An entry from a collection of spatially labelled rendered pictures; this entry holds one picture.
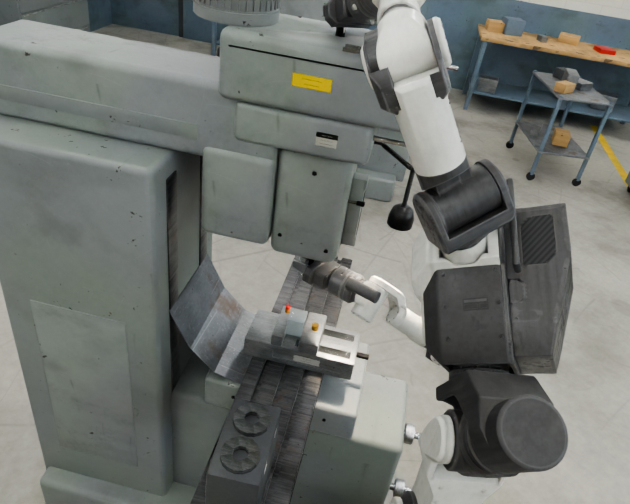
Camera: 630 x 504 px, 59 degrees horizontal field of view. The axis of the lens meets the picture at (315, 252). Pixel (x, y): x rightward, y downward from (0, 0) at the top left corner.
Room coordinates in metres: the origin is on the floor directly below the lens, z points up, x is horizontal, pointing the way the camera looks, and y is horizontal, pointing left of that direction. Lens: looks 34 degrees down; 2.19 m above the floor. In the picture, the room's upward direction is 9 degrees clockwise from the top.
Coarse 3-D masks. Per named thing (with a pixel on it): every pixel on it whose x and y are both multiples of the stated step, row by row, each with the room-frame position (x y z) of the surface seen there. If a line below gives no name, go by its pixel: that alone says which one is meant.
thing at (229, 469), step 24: (240, 408) 0.88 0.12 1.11; (264, 408) 0.89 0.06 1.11; (240, 432) 0.82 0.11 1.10; (264, 432) 0.83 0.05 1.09; (216, 456) 0.75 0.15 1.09; (240, 456) 0.76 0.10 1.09; (264, 456) 0.77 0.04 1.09; (216, 480) 0.70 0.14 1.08; (240, 480) 0.70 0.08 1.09; (264, 480) 0.77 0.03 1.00
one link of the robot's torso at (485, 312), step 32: (512, 192) 0.97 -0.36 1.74; (512, 224) 0.91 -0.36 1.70; (544, 224) 0.93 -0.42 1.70; (416, 256) 0.93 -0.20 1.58; (448, 256) 0.89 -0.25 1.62; (480, 256) 0.88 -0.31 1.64; (512, 256) 0.86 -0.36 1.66; (544, 256) 0.88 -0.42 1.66; (416, 288) 0.89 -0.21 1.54; (448, 288) 0.85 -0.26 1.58; (480, 288) 0.84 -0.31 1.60; (512, 288) 0.84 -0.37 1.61; (544, 288) 0.82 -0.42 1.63; (448, 320) 0.81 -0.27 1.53; (480, 320) 0.79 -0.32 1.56; (512, 320) 0.79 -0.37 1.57; (544, 320) 0.78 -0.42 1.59; (448, 352) 0.77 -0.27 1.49; (480, 352) 0.76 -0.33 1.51; (512, 352) 0.75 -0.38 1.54; (544, 352) 0.74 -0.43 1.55
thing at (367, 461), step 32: (192, 384) 1.27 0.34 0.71; (384, 384) 1.41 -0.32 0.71; (192, 416) 1.21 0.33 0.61; (224, 416) 1.20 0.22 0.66; (384, 416) 1.26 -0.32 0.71; (192, 448) 1.21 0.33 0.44; (320, 448) 1.16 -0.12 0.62; (352, 448) 1.15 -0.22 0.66; (384, 448) 1.14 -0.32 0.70; (192, 480) 1.21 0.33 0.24; (320, 480) 1.16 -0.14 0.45; (352, 480) 1.15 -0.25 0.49; (384, 480) 1.14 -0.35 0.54
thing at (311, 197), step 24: (288, 168) 1.25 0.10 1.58; (312, 168) 1.24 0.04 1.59; (336, 168) 1.24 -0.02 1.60; (288, 192) 1.25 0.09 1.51; (312, 192) 1.24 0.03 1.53; (336, 192) 1.23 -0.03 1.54; (288, 216) 1.25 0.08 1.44; (312, 216) 1.24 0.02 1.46; (336, 216) 1.24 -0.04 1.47; (288, 240) 1.25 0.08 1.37; (312, 240) 1.24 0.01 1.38; (336, 240) 1.24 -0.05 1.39
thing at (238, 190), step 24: (216, 168) 1.25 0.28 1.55; (240, 168) 1.24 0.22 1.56; (264, 168) 1.24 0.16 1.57; (216, 192) 1.25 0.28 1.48; (240, 192) 1.24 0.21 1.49; (264, 192) 1.24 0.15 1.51; (216, 216) 1.25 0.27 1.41; (240, 216) 1.24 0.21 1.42; (264, 216) 1.24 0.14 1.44; (264, 240) 1.24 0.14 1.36
